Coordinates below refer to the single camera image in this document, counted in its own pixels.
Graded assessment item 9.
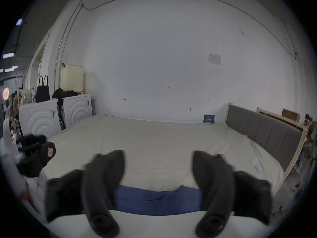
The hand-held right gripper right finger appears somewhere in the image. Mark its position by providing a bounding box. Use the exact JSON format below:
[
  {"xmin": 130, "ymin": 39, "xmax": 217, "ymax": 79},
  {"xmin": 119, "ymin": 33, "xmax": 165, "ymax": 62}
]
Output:
[{"xmin": 193, "ymin": 150, "xmax": 273, "ymax": 236}]

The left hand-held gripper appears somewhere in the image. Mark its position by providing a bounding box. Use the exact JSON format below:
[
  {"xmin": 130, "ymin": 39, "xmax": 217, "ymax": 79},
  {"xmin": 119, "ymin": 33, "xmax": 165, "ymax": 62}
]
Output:
[{"xmin": 0, "ymin": 117, "xmax": 56, "ymax": 178}]

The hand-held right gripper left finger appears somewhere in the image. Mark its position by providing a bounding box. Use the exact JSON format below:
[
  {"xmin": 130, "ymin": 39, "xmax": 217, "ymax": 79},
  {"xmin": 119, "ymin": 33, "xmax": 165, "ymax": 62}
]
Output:
[{"xmin": 46, "ymin": 150, "xmax": 125, "ymax": 238}]

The dark blue garment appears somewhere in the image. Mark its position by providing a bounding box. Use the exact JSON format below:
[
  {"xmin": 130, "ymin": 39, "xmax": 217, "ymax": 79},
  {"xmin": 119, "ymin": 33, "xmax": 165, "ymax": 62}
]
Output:
[{"xmin": 114, "ymin": 185, "xmax": 204, "ymax": 213}]

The black handbag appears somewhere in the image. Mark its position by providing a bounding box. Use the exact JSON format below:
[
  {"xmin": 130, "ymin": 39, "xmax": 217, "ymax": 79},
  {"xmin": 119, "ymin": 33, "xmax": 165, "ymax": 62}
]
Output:
[{"xmin": 36, "ymin": 75, "xmax": 51, "ymax": 103}]

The black bunched cloth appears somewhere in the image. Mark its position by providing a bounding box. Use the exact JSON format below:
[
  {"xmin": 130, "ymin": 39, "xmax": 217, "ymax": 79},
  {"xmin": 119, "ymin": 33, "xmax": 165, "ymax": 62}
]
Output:
[{"xmin": 52, "ymin": 88, "xmax": 79, "ymax": 99}]

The bed with beige sheet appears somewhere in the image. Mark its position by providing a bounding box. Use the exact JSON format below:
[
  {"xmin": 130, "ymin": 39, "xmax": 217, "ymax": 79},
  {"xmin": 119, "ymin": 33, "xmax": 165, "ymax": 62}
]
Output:
[{"xmin": 26, "ymin": 114, "xmax": 285, "ymax": 214}]

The grey padded headboard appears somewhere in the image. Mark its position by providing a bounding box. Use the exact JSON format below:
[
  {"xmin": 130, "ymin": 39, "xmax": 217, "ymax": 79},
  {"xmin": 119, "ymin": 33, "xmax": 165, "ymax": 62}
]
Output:
[{"xmin": 225, "ymin": 103, "xmax": 308, "ymax": 180}]

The cream pegboard panel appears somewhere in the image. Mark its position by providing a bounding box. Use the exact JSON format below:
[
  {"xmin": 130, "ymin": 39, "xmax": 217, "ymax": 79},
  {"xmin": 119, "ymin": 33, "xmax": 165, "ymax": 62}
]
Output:
[{"xmin": 60, "ymin": 64, "xmax": 84, "ymax": 93}]

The brown cardboard carton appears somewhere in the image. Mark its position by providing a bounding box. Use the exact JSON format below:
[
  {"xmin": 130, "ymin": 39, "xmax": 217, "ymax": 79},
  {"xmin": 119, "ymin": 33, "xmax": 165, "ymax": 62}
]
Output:
[{"xmin": 282, "ymin": 108, "xmax": 300, "ymax": 122}]

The pale wooden frame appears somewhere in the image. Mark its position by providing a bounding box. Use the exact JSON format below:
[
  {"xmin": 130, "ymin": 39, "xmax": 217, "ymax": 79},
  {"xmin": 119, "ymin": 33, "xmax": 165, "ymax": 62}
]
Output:
[{"xmin": 257, "ymin": 107, "xmax": 305, "ymax": 131}]

